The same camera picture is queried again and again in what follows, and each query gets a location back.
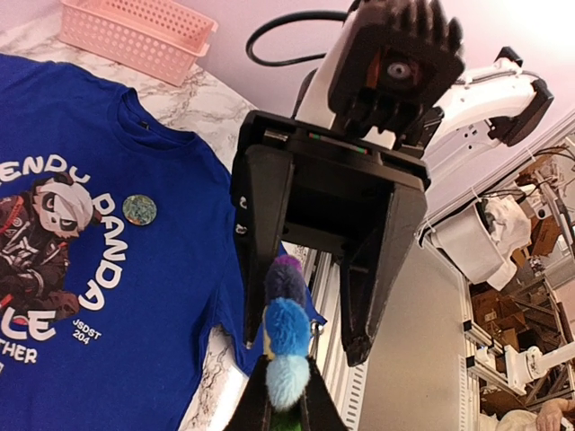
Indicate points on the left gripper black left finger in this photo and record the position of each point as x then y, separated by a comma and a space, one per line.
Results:
253, 411

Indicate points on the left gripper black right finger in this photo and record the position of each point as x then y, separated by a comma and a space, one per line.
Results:
318, 411

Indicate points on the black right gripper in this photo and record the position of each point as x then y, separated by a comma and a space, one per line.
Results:
299, 183

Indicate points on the silver round brooch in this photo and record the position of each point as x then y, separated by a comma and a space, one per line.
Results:
139, 210

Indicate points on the blue printed t-shirt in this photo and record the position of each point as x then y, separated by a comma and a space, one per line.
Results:
105, 324

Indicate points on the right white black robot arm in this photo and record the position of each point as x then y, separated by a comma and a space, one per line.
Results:
512, 100

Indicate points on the aluminium front rail frame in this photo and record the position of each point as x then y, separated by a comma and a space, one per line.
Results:
345, 384

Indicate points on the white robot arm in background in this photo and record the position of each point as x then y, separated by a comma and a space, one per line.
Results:
520, 368

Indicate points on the pink perforated plastic basket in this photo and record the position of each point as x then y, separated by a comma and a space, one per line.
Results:
162, 39

